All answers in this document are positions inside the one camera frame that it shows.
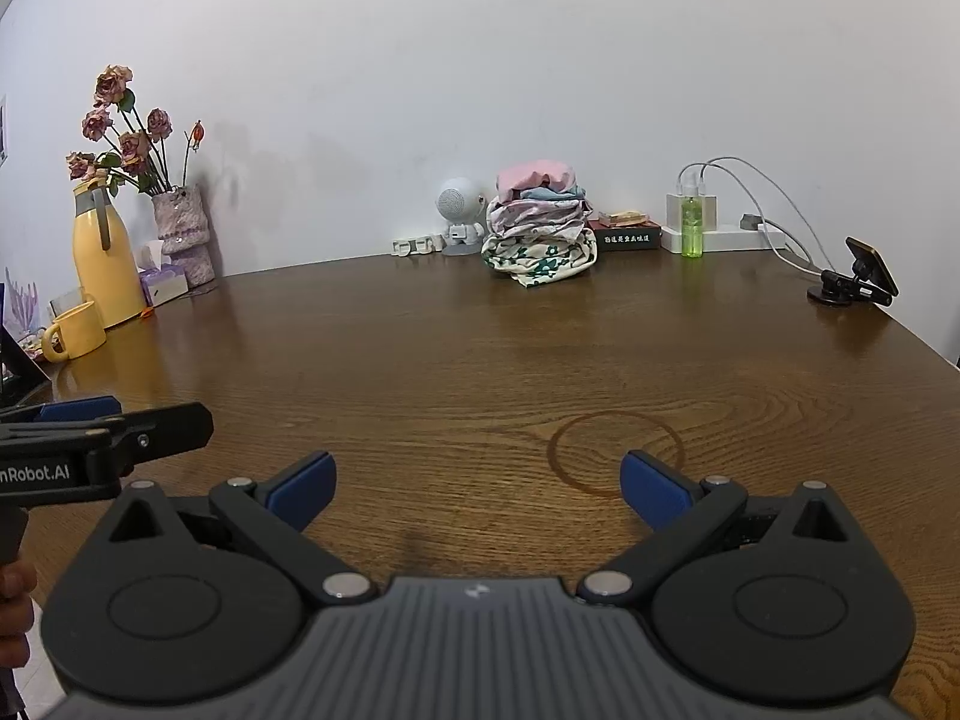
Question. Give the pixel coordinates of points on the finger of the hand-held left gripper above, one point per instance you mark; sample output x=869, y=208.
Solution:
x=75, y=411
x=169, y=429

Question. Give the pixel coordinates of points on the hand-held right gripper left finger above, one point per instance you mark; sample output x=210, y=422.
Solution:
x=304, y=491

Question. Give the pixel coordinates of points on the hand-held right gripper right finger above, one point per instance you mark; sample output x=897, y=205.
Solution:
x=652, y=491

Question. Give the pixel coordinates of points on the pink and blue mesh garment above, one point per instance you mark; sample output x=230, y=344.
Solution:
x=536, y=174

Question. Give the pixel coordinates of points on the person's left hand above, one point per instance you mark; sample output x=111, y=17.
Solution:
x=11, y=586

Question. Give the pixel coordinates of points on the yellow mug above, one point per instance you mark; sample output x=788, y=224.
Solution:
x=75, y=331

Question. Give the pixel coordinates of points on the purple floral card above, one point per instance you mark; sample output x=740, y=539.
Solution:
x=22, y=307

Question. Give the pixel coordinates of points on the purple tissue box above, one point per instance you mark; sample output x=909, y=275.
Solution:
x=163, y=283

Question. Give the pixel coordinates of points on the yellow thermos jug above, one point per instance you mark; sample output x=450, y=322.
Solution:
x=105, y=262

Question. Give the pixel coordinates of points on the black box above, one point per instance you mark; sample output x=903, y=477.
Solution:
x=626, y=238

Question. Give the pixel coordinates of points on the folded green floral garment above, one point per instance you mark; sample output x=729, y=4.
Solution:
x=540, y=259

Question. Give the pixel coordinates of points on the white power strip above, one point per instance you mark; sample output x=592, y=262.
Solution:
x=742, y=238

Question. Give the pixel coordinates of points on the white letter ornament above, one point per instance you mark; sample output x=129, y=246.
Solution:
x=416, y=245

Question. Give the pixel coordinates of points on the small gold box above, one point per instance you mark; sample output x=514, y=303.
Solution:
x=624, y=218

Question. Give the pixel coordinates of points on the dried rose bouquet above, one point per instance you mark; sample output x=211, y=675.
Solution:
x=124, y=131

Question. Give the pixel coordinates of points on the grey plug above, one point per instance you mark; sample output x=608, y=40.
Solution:
x=750, y=223

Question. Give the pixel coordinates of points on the white charger block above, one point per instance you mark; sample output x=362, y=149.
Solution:
x=711, y=208

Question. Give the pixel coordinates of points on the folded purple floral garment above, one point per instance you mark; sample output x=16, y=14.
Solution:
x=536, y=216

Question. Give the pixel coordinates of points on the black phone holder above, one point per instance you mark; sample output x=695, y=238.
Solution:
x=862, y=277

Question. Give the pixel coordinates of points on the white robot figure speaker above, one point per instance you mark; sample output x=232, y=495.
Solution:
x=459, y=214

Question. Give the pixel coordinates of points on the black picture frame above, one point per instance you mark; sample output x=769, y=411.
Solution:
x=19, y=371

